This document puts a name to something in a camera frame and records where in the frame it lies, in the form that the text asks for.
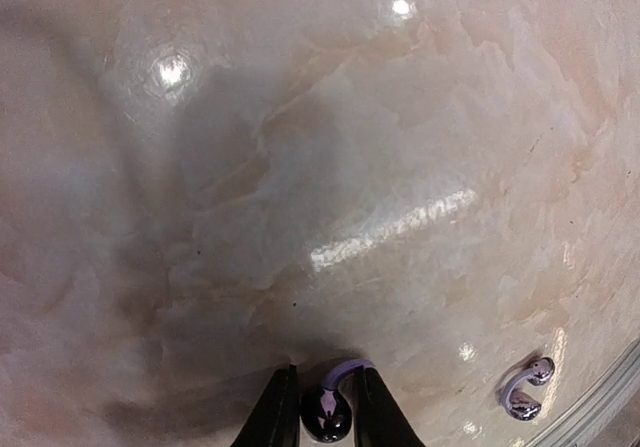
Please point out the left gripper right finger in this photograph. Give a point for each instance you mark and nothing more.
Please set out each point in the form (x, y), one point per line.
(378, 419)

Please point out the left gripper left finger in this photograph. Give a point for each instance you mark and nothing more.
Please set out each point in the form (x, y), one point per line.
(274, 420)

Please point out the front aluminium rail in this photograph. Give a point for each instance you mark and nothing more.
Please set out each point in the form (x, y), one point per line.
(592, 412)

